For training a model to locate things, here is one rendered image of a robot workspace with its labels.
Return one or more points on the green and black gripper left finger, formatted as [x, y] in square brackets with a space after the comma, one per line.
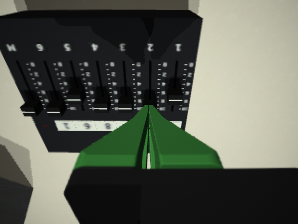
[121, 147]

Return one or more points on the black lighting desk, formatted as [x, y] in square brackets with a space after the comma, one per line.
[112, 62]

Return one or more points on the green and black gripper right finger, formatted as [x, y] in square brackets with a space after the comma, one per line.
[175, 148]

